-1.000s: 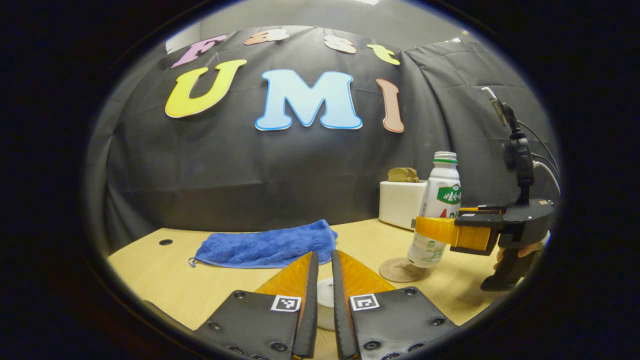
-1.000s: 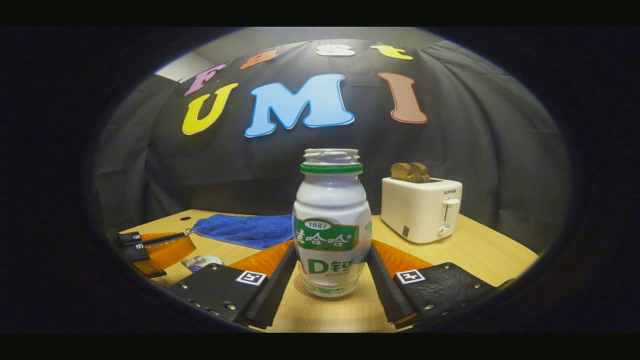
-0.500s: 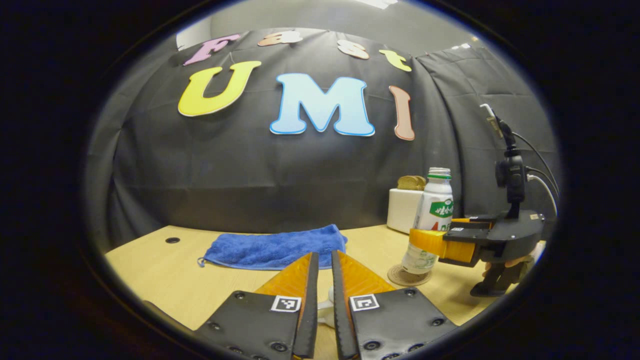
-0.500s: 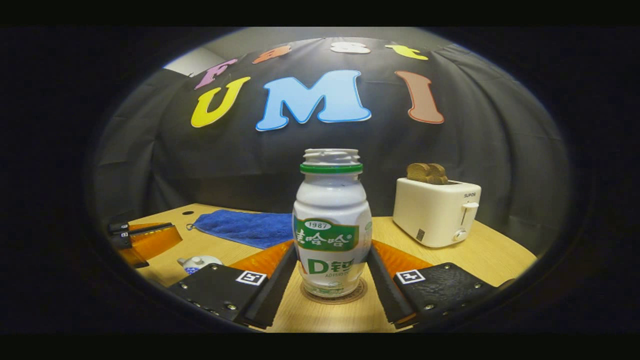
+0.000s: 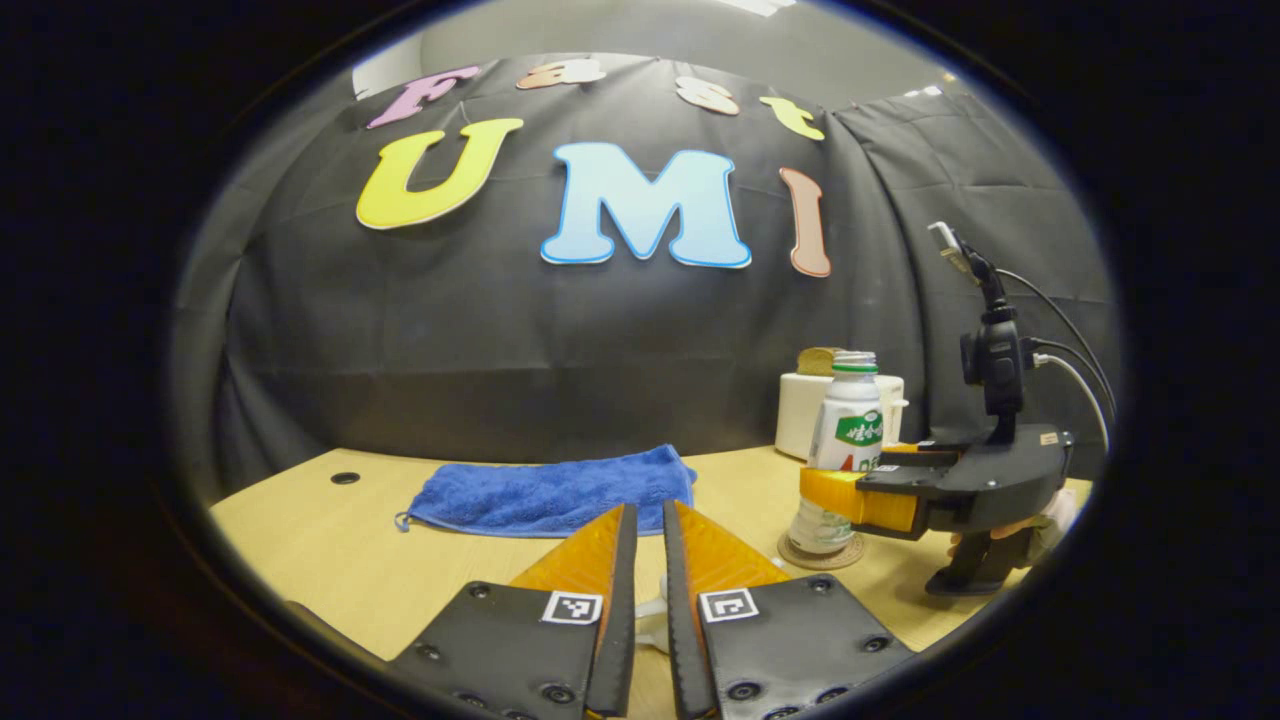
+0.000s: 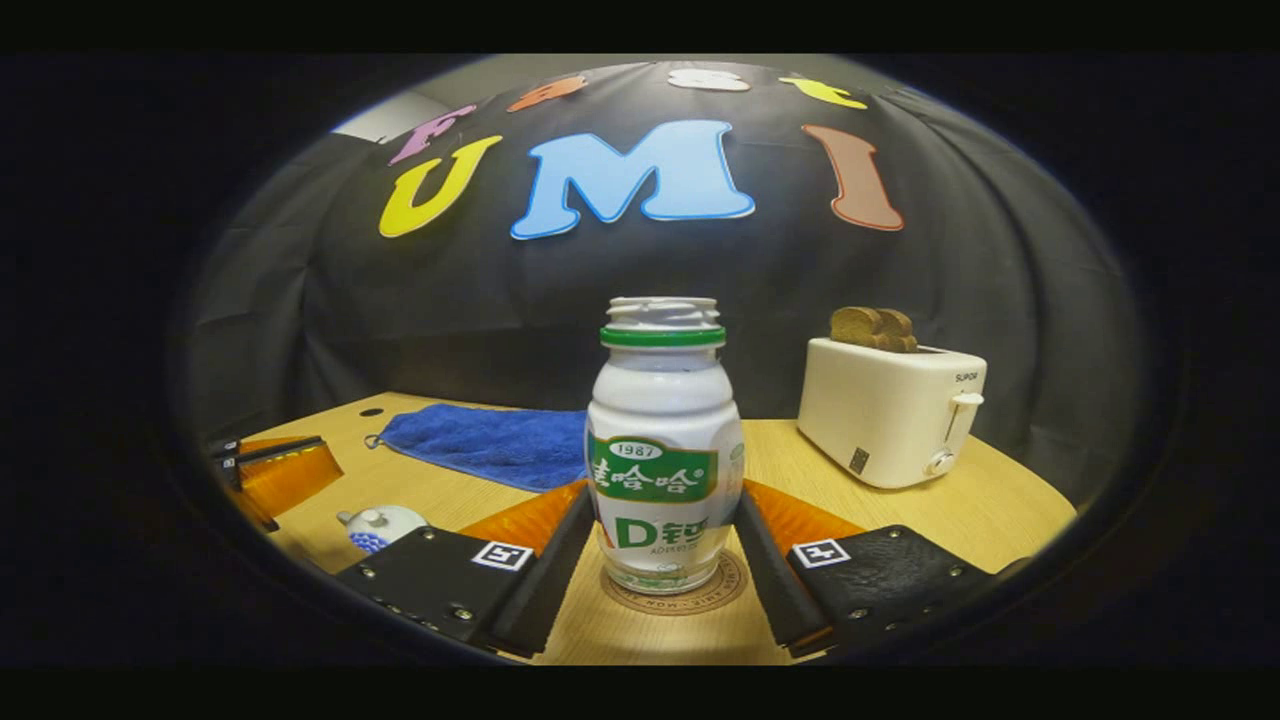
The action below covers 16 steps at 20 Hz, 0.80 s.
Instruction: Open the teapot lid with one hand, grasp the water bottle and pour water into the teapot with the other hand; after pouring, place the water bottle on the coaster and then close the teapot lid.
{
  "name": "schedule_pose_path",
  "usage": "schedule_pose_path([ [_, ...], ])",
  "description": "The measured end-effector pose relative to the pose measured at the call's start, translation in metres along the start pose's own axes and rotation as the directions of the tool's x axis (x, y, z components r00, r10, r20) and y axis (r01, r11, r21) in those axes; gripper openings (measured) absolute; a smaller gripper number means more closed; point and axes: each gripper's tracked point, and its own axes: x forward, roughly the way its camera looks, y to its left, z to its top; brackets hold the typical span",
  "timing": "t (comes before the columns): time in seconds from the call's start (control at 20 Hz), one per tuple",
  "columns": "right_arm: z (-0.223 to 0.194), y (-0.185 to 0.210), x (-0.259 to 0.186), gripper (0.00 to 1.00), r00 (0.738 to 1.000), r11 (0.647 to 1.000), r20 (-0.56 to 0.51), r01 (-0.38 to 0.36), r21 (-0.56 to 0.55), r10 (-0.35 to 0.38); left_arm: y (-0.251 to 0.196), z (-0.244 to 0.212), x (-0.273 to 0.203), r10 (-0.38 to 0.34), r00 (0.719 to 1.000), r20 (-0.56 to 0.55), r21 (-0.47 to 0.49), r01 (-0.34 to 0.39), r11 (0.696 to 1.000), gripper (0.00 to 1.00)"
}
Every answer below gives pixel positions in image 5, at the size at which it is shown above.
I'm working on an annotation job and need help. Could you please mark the white water bottle green label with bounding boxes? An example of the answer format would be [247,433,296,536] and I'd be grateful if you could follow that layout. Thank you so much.
[787,350,885,557]

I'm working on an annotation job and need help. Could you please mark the white teacup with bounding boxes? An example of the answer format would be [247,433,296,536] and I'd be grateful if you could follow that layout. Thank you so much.
[632,596,673,656]

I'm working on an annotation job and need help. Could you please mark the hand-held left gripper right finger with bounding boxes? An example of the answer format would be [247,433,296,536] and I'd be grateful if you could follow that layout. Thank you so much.
[662,499,916,719]

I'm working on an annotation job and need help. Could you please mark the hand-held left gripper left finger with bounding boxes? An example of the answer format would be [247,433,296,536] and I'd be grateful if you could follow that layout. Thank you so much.
[388,503,639,719]

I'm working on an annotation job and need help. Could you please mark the round brown coaster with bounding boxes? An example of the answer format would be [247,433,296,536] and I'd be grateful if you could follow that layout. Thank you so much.
[777,530,867,571]

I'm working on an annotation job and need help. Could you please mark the blue towel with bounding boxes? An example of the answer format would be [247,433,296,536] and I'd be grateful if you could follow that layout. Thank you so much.
[394,444,698,539]

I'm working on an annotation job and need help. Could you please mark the white cable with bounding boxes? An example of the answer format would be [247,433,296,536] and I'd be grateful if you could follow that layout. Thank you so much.
[1035,352,1113,456]

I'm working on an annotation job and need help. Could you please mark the black backdrop cloth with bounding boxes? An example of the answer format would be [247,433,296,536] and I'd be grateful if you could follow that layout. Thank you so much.
[170,52,1116,501]

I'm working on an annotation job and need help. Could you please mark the white toaster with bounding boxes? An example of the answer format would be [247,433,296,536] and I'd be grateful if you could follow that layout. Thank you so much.
[775,372,909,463]

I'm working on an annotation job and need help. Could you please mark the black cable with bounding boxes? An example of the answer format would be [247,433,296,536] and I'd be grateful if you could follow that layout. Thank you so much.
[995,268,1118,421]

